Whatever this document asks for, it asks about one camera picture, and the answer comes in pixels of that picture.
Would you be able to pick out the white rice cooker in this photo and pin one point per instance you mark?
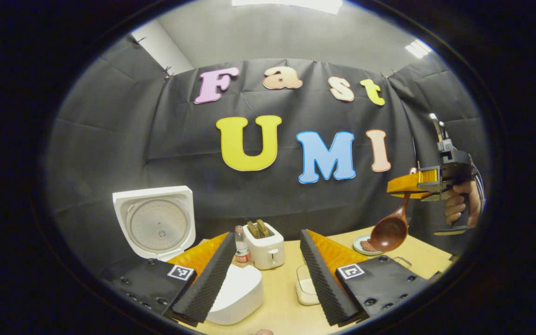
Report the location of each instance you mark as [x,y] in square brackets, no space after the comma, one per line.
[156,223]

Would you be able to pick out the small ceiling light panel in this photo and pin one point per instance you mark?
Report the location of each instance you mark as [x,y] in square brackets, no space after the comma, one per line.
[417,49]

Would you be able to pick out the red meat piece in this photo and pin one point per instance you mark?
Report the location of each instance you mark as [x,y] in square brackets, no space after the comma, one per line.
[365,245]

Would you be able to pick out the clear plastic water bottle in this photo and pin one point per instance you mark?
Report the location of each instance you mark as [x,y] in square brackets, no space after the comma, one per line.
[242,249]

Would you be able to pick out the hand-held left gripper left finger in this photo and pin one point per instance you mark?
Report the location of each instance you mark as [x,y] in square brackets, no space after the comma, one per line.
[210,284]

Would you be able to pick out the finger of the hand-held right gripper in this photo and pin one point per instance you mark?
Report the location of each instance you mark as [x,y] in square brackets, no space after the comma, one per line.
[412,186]

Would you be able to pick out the large ceiling light panel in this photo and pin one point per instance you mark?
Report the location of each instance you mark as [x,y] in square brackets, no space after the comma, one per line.
[286,3]

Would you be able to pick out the white toaster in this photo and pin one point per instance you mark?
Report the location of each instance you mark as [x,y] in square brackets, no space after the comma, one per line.
[265,253]

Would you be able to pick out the pale green plate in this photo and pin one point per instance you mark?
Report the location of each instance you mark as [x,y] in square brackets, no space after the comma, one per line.
[357,245]

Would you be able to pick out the brown bread slice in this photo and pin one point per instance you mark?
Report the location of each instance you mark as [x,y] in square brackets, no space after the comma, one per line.
[252,229]
[263,227]

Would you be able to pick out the black backdrop cloth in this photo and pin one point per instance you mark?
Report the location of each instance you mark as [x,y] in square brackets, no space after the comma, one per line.
[110,139]

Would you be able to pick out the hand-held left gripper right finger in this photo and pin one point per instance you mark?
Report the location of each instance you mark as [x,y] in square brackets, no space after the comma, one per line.
[321,284]

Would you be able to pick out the brown wooden spoon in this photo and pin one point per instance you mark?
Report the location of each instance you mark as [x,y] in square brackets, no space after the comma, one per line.
[389,232]

